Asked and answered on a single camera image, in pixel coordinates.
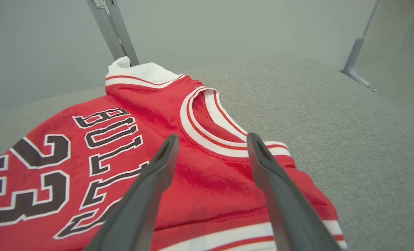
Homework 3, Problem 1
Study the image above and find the red jersey with white sleeves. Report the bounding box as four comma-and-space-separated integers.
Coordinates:
0, 56, 349, 251

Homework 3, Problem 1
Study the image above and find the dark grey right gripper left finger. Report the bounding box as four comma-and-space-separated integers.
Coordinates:
85, 134, 180, 251

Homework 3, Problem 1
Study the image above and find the grey fabric sofa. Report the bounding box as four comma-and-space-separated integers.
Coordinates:
0, 57, 414, 251

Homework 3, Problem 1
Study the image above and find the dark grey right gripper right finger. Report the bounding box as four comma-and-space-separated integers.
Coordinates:
247, 132, 343, 251

